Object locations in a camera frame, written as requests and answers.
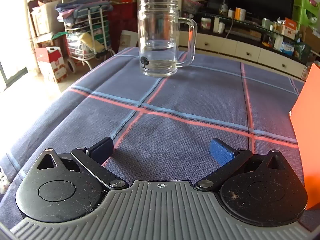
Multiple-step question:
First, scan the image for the orange and white box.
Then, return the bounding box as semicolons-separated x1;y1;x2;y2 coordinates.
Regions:
282;17;298;39

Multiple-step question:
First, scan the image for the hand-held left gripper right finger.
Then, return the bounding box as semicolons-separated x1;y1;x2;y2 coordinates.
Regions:
195;137;285;192

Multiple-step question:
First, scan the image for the metal shopping trolley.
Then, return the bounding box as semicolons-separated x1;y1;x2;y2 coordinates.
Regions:
55;0;114;74

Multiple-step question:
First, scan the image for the glass handled jar mug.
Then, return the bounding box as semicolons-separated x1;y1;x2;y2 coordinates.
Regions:
137;0;198;77

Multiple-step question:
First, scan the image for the red bag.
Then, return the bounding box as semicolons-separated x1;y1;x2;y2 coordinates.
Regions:
107;2;138;53

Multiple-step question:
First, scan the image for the pink basket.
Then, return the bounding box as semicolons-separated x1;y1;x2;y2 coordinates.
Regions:
184;0;202;14

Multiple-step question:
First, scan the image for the white television cabinet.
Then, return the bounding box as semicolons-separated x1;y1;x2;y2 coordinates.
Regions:
195;10;308;78

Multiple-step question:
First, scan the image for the blue plaid tablecloth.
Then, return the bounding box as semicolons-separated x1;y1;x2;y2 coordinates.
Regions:
0;47;307;230

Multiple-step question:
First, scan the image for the blue and white box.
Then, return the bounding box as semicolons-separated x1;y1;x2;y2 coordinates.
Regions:
281;41;295;55

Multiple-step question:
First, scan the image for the brown cardboard box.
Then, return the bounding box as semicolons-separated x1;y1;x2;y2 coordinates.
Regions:
31;1;65;37

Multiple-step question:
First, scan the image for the red and white carton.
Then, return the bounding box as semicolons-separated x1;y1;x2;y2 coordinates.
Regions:
35;47;68;83

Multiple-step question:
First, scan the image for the pile of folded cloths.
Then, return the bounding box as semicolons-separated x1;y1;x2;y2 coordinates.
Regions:
56;0;114;22

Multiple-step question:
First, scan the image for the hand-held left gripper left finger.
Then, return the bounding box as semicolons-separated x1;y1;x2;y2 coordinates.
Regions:
36;137;129;191

